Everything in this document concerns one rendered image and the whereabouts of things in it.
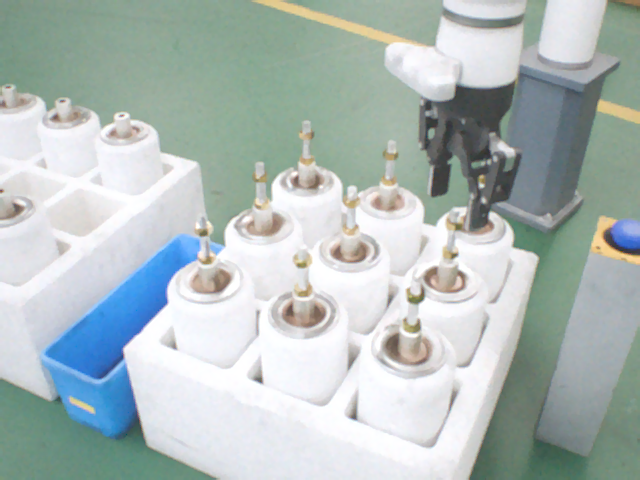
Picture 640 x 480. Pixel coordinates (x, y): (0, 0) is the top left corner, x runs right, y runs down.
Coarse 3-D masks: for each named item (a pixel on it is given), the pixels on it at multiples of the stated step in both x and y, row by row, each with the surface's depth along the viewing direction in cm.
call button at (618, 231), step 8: (616, 224) 72; (624, 224) 72; (632, 224) 72; (616, 232) 71; (624, 232) 70; (632, 232) 70; (616, 240) 71; (624, 240) 70; (632, 240) 70; (632, 248) 71
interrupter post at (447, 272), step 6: (444, 258) 75; (456, 258) 75; (444, 264) 74; (450, 264) 74; (456, 264) 74; (438, 270) 75; (444, 270) 74; (450, 270) 74; (456, 270) 74; (438, 276) 75; (444, 276) 75; (450, 276) 74; (456, 276) 75; (438, 282) 76; (444, 282) 75; (450, 282) 75
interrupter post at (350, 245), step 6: (342, 234) 78; (342, 240) 79; (348, 240) 78; (354, 240) 78; (342, 246) 79; (348, 246) 79; (354, 246) 79; (342, 252) 80; (348, 252) 79; (354, 252) 79
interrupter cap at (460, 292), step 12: (420, 264) 78; (432, 264) 78; (420, 276) 77; (432, 276) 77; (468, 276) 76; (432, 288) 75; (444, 288) 75; (456, 288) 75; (468, 288) 75; (444, 300) 73; (456, 300) 73
